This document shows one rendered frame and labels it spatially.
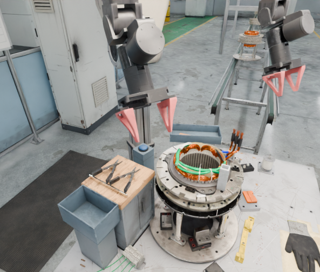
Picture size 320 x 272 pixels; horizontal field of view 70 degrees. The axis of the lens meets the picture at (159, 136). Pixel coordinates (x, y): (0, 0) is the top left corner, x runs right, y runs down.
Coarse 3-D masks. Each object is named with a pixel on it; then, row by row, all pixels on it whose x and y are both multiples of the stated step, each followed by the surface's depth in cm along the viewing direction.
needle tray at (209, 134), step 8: (176, 128) 120; (184, 128) 120; (192, 128) 120; (200, 128) 119; (208, 128) 119; (216, 128) 118; (176, 136) 111; (184, 136) 110; (192, 136) 110; (200, 136) 109; (208, 136) 109; (216, 136) 116; (216, 144) 111
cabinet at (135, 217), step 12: (144, 192) 89; (132, 204) 83; (144, 204) 90; (120, 216) 79; (132, 216) 86; (144, 216) 95; (120, 228) 84; (132, 228) 89; (144, 228) 97; (120, 240) 89; (132, 240) 92
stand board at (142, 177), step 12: (120, 156) 96; (108, 168) 90; (120, 168) 90; (132, 168) 90; (144, 168) 90; (120, 180) 84; (132, 180) 84; (144, 180) 84; (108, 192) 79; (132, 192) 79; (120, 204) 75
